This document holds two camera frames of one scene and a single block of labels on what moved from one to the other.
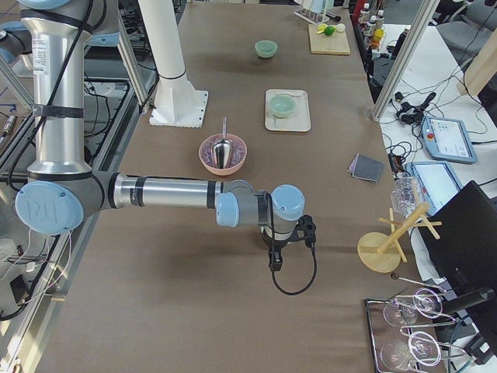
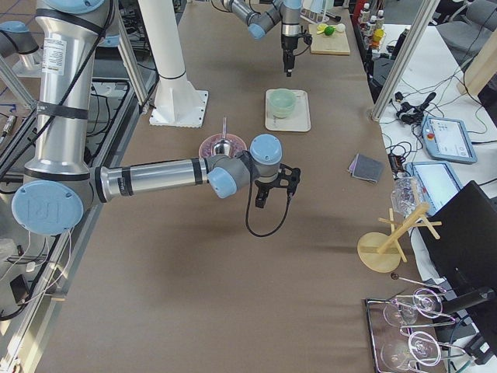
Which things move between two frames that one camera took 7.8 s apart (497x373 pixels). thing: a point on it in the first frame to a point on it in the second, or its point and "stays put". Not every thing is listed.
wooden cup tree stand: [380, 252] stays put
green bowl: [265, 49] to [282, 98]
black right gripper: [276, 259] to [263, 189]
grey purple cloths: [367, 168] stays put
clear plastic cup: [405, 195] stays put
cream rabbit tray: [287, 110] stays put
